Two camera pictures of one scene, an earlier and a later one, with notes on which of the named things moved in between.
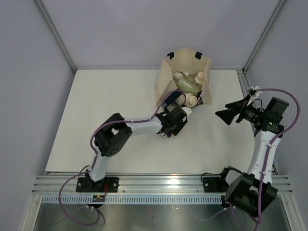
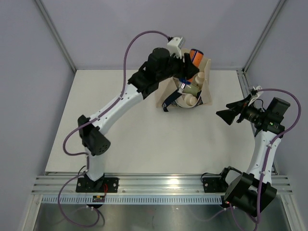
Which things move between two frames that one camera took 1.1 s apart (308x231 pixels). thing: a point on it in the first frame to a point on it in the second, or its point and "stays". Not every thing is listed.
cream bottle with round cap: x=190 y=99 stays
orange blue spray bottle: x=168 y=134 to x=196 y=57
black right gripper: x=237 y=105 stays
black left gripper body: x=176 y=126 to x=174 y=68
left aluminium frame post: x=55 y=33 stays
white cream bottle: x=199 y=78 stays
